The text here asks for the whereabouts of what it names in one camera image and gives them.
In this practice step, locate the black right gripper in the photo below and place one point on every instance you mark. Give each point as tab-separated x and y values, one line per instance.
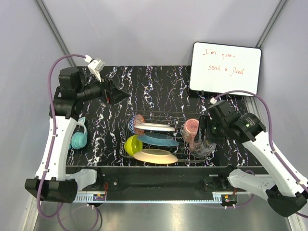
205	122

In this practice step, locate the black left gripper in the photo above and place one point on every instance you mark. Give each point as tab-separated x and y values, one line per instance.
111	92

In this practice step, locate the pink ceramic mug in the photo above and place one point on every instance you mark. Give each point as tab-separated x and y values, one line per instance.
190	129

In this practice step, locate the clear drinking glass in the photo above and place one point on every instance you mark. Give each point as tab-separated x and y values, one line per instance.
201	148

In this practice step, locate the white watermelon pattern plate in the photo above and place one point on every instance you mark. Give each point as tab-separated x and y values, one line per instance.
154	127

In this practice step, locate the teal scalloped plate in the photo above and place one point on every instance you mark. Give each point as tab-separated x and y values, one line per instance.
157	139

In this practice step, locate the yellow green bowl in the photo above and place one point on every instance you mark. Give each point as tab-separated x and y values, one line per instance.
133	145

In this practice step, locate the orange bird pattern plate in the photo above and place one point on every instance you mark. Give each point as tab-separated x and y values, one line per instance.
155	156

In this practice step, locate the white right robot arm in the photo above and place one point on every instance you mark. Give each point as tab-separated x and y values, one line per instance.
286	191

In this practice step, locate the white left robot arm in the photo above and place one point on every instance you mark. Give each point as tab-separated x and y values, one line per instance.
68	130

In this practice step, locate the blue red patterned bowl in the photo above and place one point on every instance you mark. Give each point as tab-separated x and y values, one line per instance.
136	120

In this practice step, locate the white dry erase board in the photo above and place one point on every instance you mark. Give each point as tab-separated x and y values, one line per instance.
220	68

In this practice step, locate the teal cat ear headphones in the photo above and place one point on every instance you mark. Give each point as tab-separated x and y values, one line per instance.
79	139

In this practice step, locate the right controller board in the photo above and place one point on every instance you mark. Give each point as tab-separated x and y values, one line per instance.
229	198

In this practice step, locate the controller board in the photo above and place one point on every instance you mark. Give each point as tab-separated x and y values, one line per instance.
229	198
99	196

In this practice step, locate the left controller board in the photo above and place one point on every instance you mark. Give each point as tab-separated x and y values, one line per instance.
99	196

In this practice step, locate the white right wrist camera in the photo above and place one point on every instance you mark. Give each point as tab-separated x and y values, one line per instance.
213	100

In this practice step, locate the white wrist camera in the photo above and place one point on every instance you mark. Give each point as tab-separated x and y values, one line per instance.
95	66
213	100

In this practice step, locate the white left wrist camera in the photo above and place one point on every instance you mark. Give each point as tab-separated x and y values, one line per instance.
95	66

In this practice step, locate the black wire dish rack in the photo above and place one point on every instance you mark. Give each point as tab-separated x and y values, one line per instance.
175	120

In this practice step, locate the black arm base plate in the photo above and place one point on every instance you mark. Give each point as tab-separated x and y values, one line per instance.
198	178

